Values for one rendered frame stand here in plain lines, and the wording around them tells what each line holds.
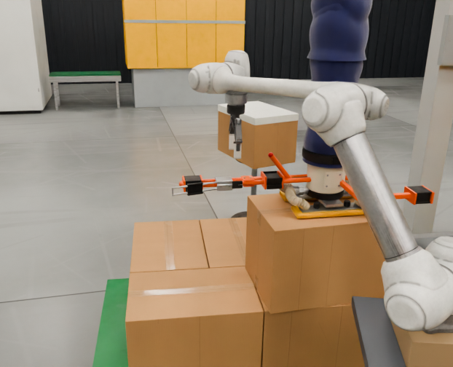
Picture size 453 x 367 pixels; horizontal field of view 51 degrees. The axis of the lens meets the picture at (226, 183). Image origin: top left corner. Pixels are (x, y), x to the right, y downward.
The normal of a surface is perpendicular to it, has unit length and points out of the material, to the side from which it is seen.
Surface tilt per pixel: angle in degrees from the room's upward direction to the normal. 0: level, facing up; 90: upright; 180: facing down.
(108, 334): 0
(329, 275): 90
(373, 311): 0
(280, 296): 90
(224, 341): 90
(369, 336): 0
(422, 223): 90
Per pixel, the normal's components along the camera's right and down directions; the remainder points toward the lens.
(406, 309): -0.66, 0.31
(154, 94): 0.23, 0.34
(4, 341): 0.01, -0.94
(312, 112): -0.74, 0.11
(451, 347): -0.11, 0.34
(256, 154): 0.48, 0.31
